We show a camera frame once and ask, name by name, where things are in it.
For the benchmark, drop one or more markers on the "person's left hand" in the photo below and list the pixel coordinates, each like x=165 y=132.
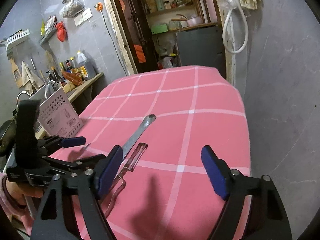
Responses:
x=20 y=191

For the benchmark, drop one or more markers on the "green box on shelf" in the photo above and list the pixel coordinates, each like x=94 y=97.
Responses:
x=158 y=29

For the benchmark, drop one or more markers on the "grey wall shelf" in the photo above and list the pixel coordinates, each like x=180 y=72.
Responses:
x=48 y=34

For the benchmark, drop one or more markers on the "white perforated utensil holder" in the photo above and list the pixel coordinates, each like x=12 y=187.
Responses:
x=57 y=116

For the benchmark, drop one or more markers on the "pink checkered tablecloth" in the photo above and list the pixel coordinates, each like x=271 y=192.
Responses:
x=168 y=195

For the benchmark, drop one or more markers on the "large oil jug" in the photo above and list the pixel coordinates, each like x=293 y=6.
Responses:
x=85 y=66

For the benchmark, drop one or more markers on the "beige hanging towel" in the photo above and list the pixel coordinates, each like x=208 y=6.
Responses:
x=30 y=81

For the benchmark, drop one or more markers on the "white wall rack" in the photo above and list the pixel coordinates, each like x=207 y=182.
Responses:
x=17 y=39

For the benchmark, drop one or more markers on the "clear bag of dried goods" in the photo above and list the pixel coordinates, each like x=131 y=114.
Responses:
x=71 y=8

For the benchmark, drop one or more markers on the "pink sleeved forearm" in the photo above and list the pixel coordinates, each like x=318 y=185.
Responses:
x=12 y=208

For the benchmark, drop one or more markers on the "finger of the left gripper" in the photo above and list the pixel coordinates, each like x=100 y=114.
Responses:
x=55 y=166
x=59 y=142

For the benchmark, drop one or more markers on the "steel spoon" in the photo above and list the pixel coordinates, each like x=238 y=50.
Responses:
x=147 y=121

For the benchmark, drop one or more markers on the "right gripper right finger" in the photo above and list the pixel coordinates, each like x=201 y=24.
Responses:
x=267 y=218

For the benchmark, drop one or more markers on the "red plastic bag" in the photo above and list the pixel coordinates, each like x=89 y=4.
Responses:
x=61 y=32

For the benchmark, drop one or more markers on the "wooden cutting board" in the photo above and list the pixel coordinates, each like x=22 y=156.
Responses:
x=16 y=72

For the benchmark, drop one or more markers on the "dark soy sauce bottle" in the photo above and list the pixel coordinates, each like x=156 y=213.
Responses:
x=57 y=77

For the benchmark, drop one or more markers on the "metal pot on cabinet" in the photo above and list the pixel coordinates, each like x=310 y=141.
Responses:
x=191 y=21

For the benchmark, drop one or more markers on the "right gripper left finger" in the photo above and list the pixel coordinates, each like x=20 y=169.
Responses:
x=56 y=216

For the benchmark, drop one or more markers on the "dark grey cabinet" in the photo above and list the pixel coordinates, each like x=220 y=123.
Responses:
x=203 y=47

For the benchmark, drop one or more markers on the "wire handled tool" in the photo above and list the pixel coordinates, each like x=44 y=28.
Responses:
x=119 y=182

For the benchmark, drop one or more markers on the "white wall socket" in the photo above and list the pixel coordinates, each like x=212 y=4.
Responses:
x=82 y=17

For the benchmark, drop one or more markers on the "chrome sink faucet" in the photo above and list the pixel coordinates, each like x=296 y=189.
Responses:
x=23 y=95

